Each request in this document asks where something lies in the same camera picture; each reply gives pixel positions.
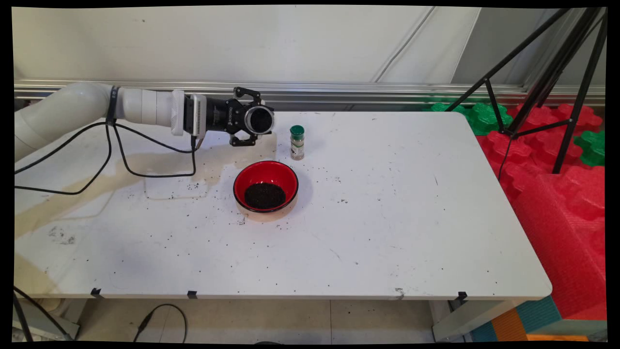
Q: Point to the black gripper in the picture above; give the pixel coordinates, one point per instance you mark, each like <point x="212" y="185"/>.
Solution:
<point x="223" y="116"/>

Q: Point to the clear plastic jar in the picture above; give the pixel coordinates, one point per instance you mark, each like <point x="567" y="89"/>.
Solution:
<point x="246" y="121"/>

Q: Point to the pile of black seeds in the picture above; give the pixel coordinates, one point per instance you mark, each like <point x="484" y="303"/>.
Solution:
<point x="265" y="196"/>
<point x="260" y="121"/>

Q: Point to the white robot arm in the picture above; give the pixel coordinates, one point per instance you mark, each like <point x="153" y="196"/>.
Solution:
<point x="72" y="106"/>

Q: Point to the red bowl with beige outside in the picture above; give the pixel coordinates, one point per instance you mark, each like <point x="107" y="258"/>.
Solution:
<point x="266" y="172"/>

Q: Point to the green-capped spice bottle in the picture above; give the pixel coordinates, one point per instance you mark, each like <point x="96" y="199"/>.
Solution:
<point x="297" y="145"/>

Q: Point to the green foam puzzle mat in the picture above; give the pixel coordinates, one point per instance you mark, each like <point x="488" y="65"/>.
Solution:
<point x="484" y="118"/>
<point x="592" y="148"/>

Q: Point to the grey metal table leg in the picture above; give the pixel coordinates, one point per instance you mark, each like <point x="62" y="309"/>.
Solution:
<point x="48" y="317"/>

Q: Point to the red foam floor mat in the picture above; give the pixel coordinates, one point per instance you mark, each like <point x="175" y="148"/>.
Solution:
<point x="528" y="145"/>

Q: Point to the black tripod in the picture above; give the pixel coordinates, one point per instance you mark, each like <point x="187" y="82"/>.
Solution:
<point x="579" y="72"/>

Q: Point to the teal and orange foam mat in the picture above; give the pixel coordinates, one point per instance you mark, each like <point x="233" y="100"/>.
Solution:
<point x="537" y="315"/>

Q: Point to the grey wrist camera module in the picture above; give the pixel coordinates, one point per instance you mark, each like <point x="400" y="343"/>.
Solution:
<point x="197" y="114"/>

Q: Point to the aluminium wall rail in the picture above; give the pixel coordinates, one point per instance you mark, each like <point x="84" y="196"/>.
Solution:
<point x="339" y="89"/>

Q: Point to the white table leg frame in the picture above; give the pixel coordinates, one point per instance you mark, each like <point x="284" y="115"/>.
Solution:
<point x="465" y="320"/>

